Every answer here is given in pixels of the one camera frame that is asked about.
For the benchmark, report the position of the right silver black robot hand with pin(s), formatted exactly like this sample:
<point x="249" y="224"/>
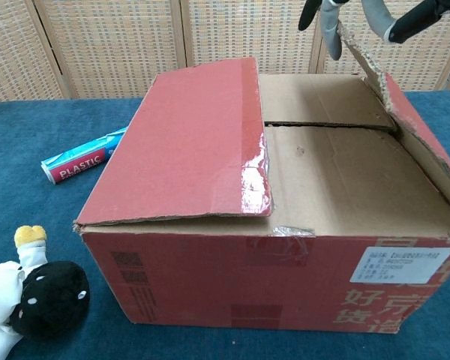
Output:
<point x="332" y="26"/>

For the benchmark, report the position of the red cardboard shipping box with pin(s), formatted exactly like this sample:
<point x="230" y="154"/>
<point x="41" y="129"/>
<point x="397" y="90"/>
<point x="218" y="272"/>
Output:
<point x="195" y="150"/>

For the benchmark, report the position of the blue red plastic wrap box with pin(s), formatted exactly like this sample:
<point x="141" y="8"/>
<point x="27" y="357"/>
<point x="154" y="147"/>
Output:
<point x="78" y="161"/>

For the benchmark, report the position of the woven wooden folding screen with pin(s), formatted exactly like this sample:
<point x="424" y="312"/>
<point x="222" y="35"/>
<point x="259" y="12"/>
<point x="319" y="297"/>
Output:
<point x="97" y="45"/>

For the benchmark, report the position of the blue table carpet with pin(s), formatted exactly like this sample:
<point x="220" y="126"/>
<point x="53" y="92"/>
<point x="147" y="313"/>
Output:
<point x="22" y="131"/>

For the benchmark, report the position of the black white plush doll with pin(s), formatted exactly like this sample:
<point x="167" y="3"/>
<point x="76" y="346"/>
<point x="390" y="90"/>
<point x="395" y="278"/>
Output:
<point x="52" y="296"/>

